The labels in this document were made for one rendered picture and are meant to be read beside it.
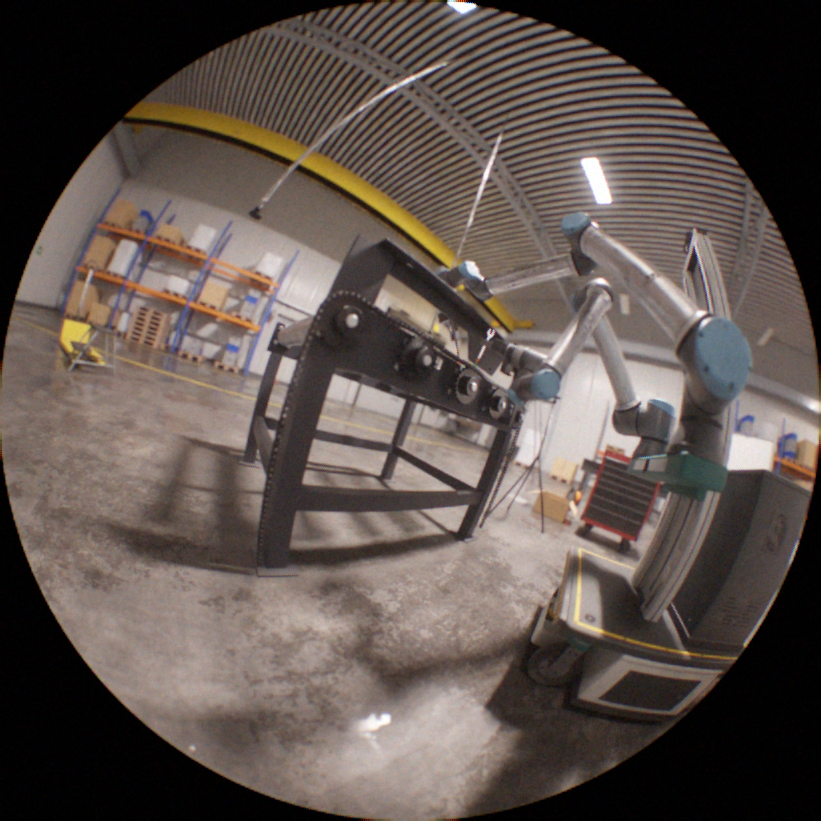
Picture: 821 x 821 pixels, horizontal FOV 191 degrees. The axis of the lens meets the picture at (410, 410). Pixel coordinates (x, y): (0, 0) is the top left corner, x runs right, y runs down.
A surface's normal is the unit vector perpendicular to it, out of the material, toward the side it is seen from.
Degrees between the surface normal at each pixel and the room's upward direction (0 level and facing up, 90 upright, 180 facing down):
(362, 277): 90
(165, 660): 0
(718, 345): 94
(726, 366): 94
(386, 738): 0
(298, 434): 90
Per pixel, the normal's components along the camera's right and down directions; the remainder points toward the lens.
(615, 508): -0.71, -0.23
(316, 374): 0.62, 0.22
